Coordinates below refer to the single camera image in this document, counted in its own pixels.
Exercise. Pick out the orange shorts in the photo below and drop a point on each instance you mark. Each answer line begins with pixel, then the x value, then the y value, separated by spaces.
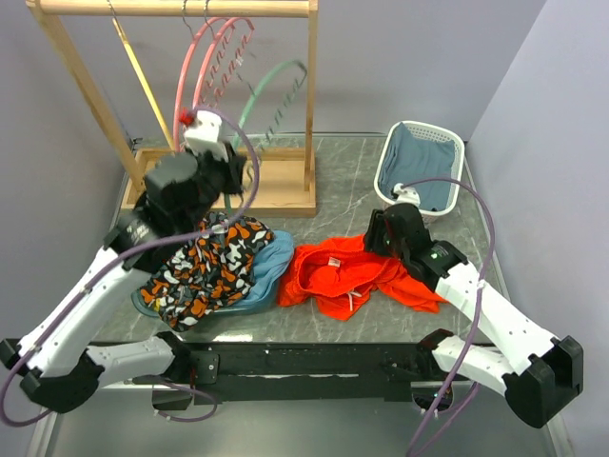
pixel 339 275

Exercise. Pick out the green plastic hanger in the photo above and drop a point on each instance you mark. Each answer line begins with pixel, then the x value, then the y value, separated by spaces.
pixel 256 92

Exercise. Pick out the pink plastic hanger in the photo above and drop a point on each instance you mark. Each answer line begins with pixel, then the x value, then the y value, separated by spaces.
pixel 183 81
pixel 235 53

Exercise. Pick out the wooden clothes rack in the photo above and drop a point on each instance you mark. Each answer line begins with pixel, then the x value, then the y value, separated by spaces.
pixel 287 187

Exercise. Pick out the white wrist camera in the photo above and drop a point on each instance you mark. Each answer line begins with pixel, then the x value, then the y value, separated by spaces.
pixel 403 194
pixel 202 133

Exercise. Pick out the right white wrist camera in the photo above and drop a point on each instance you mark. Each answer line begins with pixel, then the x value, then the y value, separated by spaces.
pixel 403 194

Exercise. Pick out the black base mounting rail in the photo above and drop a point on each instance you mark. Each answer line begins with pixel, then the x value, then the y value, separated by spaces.
pixel 234 371

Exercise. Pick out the right pink plastic hanger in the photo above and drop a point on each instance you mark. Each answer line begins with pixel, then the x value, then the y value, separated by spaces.
pixel 235 53

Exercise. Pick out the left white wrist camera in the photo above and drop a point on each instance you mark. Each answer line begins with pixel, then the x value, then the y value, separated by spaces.
pixel 202 133

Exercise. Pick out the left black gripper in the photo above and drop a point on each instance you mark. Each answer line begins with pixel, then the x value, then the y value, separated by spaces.
pixel 234 169

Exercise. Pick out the patterned camouflage shorts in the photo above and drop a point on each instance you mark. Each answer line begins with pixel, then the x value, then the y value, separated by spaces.
pixel 207 274

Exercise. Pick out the yellow plastic hanger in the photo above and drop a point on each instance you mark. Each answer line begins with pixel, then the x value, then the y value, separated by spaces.
pixel 134 62

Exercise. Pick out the white plastic basket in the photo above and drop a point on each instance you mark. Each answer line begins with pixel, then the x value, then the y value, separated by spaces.
pixel 454 190

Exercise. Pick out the blue-grey cloth in basket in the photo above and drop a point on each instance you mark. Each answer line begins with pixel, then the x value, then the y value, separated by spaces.
pixel 418 152

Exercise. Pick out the light blue shorts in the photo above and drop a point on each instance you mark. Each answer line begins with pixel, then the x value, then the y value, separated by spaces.
pixel 271 262

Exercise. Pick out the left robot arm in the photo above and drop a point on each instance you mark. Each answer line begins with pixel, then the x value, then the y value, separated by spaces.
pixel 59 367

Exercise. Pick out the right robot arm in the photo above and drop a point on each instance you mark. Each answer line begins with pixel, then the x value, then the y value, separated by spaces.
pixel 535 371

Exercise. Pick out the left pink plastic hanger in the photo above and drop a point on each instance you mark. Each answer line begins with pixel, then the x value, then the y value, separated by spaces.
pixel 183 81

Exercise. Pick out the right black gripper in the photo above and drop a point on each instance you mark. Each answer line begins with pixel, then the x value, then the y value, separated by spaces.
pixel 373 236

